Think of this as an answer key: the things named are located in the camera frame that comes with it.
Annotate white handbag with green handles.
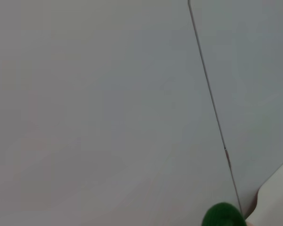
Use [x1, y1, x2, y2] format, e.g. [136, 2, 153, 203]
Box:
[201, 202, 246, 226]

